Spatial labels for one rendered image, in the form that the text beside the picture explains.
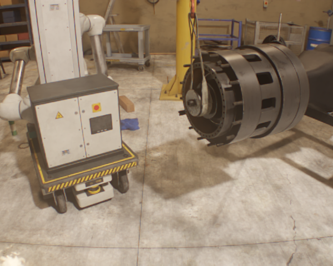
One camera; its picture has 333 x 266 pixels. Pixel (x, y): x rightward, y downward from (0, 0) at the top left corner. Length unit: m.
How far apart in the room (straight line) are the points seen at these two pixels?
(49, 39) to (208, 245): 1.74
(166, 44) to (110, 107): 5.67
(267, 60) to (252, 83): 0.22
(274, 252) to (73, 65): 1.88
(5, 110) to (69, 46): 0.72
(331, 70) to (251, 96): 0.84
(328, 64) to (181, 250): 1.54
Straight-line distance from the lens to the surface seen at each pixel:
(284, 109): 1.52
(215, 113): 1.44
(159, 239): 1.81
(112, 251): 1.78
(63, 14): 2.11
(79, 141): 1.88
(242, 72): 1.36
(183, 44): 3.95
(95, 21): 2.46
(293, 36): 6.91
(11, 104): 2.38
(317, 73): 1.98
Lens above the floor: 1.36
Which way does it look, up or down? 27 degrees down
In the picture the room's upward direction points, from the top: straight up
